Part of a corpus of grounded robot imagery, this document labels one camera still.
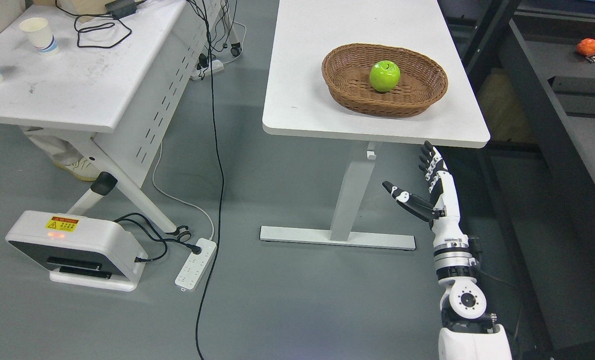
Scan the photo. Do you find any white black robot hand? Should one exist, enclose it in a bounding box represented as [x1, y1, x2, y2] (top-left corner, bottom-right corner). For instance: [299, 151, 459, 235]
[382, 141, 466, 240]

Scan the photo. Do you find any green apple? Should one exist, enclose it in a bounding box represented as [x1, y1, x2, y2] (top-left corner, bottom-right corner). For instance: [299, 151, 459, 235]
[369, 60, 401, 92]

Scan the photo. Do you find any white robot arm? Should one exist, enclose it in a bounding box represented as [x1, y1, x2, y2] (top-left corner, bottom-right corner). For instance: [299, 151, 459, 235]
[433, 229, 512, 360]

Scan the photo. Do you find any cardboard box under shelf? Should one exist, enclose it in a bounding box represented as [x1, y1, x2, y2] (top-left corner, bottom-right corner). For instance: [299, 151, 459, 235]
[476, 68, 537, 144]

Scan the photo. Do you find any black metal shelf left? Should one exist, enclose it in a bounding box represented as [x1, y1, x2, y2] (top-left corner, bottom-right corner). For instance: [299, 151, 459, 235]
[439, 0, 595, 360]

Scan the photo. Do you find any orange toy on shelf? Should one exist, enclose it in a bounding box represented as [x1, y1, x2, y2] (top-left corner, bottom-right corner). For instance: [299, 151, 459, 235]
[576, 38, 595, 64]

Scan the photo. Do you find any brown wicker basket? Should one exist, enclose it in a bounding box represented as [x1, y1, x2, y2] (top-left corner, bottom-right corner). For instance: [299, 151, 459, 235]
[321, 43, 449, 118]

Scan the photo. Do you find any white power strip on floor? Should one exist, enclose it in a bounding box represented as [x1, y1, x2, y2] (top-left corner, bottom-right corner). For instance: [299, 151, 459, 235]
[174, 238, 218, 292]

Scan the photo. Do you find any white power strip under table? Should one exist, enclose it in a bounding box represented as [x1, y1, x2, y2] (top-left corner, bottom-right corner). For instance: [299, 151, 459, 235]
[190, 59, 225, 81]

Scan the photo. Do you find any white folding table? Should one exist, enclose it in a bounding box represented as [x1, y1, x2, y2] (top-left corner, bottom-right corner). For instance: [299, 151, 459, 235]
[0, 0, 226, 234]

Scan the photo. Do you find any white box device with warning label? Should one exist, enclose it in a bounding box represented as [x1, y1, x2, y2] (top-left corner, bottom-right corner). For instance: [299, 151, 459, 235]
[5, 210, 147, 292]

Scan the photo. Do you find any white sneaker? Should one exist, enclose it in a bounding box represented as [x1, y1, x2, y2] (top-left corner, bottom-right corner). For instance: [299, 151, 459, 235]
[53, 157, 101, 182]

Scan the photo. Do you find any black power adapter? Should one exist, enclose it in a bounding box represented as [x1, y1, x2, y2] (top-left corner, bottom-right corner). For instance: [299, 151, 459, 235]
[104, 0, 139, 19]

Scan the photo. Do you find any paper cup with blue band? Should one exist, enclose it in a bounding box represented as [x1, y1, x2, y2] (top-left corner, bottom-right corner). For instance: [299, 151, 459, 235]
[18, 17, 60, 56]

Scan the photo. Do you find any white desk with pedestal leg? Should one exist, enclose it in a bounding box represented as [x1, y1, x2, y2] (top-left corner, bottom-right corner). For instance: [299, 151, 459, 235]
[259, 0, 490, 250]

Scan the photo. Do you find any long black cable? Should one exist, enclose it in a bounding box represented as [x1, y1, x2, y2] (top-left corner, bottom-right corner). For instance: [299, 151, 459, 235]
[187, 0, 228, 360]

